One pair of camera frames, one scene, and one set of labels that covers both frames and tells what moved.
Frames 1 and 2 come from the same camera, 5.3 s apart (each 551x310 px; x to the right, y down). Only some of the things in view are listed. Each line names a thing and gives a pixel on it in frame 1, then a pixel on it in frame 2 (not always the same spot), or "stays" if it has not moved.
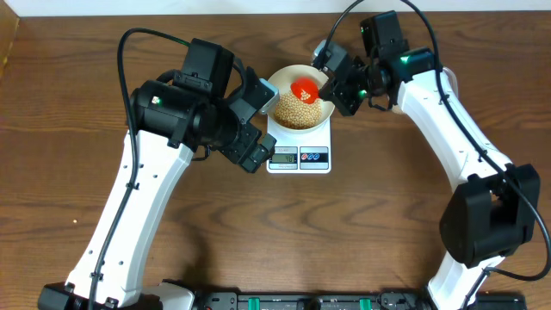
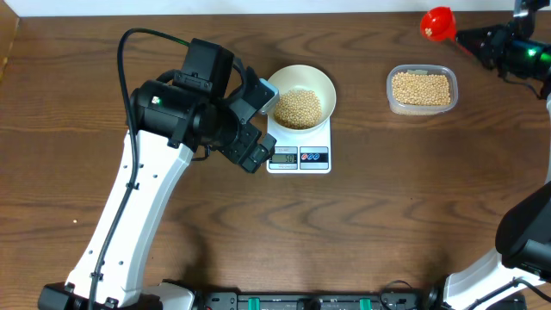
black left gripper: x=235 y=151 stays
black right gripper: x=337 y=94 → x=499 y=36
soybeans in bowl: x=294 y=114 stays
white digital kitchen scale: x=307 y=151 stays
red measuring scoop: x=307 y=84 → x=439 y=23
